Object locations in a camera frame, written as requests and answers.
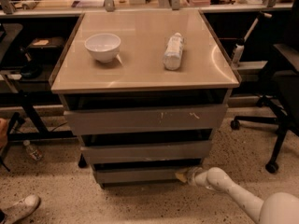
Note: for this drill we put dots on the white plastic bottle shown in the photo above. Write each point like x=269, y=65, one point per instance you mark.
x=173, y=52

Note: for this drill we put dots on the tan foam gripper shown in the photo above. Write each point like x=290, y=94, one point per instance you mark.
x=195, y=176

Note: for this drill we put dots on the person hand at left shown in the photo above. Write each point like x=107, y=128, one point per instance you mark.
x=3, y=132

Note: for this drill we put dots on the grey drawer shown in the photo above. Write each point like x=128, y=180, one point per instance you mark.
x=142, y=171
x=139, y=120
x=147, y=152

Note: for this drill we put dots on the grey top drawer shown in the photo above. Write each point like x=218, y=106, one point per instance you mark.
x=139, y=120

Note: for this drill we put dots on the grey middle drawer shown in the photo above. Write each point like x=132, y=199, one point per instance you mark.
x=147, y=152

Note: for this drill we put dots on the grey bottom drawer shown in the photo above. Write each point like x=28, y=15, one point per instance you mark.
x=142, y=171

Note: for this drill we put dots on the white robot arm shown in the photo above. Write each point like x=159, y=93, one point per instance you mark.
x=278, y=208

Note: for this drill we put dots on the white handled tool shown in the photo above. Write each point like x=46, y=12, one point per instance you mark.
x=240, y=44

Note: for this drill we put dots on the plastic bottle on floor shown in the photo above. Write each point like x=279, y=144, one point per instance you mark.
x=32, y=150

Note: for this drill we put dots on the white ceramic bowl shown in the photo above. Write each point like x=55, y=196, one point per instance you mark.
x=103, y=48

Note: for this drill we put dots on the white sneaker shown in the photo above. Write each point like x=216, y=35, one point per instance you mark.
x=19, y=210

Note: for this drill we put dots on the black office chair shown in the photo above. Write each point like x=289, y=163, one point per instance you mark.
x=281, y=75

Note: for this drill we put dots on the grey drawer cabinet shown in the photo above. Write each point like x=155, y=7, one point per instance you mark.
x=136, y=78

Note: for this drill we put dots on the black box on shelf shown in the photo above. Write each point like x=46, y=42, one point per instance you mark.
x=48, y=43

